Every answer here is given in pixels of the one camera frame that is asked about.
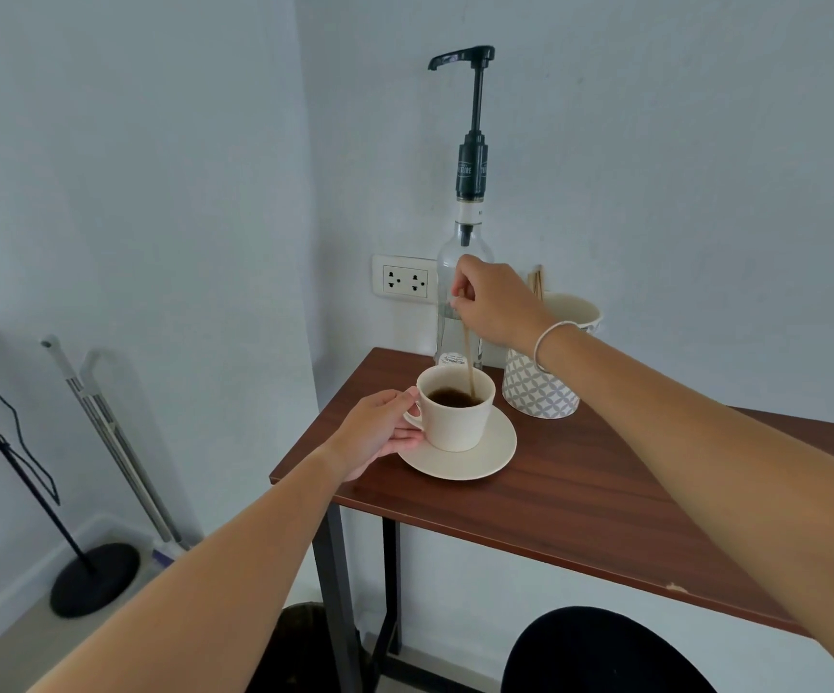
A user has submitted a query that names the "person's right hand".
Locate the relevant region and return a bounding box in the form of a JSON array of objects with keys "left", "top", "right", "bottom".
[{"left": 449, "top": 254, "right": 558, "bottom": 349}]

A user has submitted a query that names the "person's left hand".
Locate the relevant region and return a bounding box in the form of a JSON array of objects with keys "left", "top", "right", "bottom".
[{"left": 323, "top": 388, "right": 429, "bottom": 485}]

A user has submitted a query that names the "white ceramic coffee cup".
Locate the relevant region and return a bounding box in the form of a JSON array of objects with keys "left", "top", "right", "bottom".
[{"left": 402, "top": 364, "right": 497, "bottom": 453}]

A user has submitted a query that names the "wooden stir stick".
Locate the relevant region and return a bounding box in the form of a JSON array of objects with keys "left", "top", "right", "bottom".
[{"left": 458, "top": 307, "right": 480, "bottom": 405}]

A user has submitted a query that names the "person's left forearm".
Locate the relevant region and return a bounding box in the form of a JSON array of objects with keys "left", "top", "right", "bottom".
[{"left": 29, "top": 441, "right": 350, "bottom": 693}]

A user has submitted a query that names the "person's right forearm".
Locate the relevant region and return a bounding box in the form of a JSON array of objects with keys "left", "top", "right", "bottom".
[{"left": 534, "top": 323, "right": 834, "bottom": 646}]

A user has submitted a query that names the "dark coffee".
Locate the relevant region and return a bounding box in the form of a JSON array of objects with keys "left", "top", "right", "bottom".
[{"left": 427, "top": 387, "right": 486, "bottom": 410}]

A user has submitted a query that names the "white ceramic saucer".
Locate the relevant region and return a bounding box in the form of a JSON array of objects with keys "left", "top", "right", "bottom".
[{"left": 397, "top": 407, "right": 518, "bottom": 482}]

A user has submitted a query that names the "glass bottle with black pump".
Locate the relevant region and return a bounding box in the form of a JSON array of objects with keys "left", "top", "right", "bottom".
[{"left": 427, "top": 45, "right": 496, "bottom": 373}]

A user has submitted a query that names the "white grey patterned cup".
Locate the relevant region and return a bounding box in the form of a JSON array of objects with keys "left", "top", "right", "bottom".
[{"left": 501, "top": 293, "right": 604, "bottom": 420}]

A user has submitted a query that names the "wooden table with black legs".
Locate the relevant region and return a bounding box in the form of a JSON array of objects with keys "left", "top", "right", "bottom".
[{"left": 269, "top": 346, "right": 834, "bottom": 693}]

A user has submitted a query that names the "dark waste bin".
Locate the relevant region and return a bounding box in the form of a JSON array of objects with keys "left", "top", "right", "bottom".
[{"left": 246, "top": 602, "right": 383, "bottom": 693}]

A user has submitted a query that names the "black round stool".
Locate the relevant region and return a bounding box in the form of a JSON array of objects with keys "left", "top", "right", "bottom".
[{"left": 500, "top": 606, "right": 719, "bottom": 693}]

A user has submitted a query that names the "black stand with round base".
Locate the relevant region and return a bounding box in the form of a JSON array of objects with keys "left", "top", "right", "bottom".
[{"left": 0, "top": 357, "right": 142, "bottom": 620}]

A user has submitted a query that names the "white wall power socket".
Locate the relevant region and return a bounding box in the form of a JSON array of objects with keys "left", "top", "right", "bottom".
[{"left": 371, "top": 254, "right": 440, "bottom": 304}]

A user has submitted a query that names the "white bead bracelet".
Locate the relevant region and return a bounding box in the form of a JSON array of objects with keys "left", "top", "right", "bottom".
[{"left": 534, "top": 321, "right": 585, "bottom": 374}]

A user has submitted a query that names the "black cable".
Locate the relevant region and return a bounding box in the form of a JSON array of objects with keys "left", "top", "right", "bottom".
[{"left": 0, "top": 329, "right": 62, "bottom": 507}]

